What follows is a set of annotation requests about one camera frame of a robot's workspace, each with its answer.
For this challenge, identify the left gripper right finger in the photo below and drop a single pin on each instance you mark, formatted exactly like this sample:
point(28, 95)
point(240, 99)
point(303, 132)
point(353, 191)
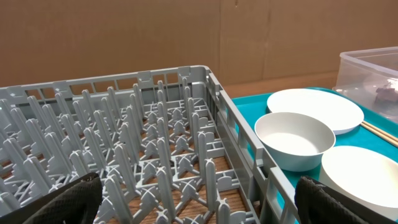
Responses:
point(318, 204)

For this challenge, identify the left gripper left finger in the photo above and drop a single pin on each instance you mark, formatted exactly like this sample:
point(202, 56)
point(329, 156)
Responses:
point(76, 202)

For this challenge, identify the grey bowl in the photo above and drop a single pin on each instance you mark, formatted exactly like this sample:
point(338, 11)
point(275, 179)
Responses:
point(295, 141)

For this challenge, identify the large white plate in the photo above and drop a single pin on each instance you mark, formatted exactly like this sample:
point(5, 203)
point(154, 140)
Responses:
point(338, 113)

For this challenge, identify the left wooden chopstick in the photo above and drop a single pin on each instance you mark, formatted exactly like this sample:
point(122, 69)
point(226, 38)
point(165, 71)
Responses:
point(377, 135)

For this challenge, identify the wooden chopstick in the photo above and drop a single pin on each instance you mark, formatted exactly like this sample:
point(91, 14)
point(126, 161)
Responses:
point(377, 135)
point(381, 130)

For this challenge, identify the right wooden chopstick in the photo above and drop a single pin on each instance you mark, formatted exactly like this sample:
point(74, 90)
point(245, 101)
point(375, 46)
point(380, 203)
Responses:
point(381, 130)

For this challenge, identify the grey plastic dish rack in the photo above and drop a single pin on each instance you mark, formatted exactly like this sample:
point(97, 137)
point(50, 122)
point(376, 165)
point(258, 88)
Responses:
point(169, 145)

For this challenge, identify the clear plastic bin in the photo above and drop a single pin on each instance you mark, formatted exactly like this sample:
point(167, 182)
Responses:
point(369, 77)

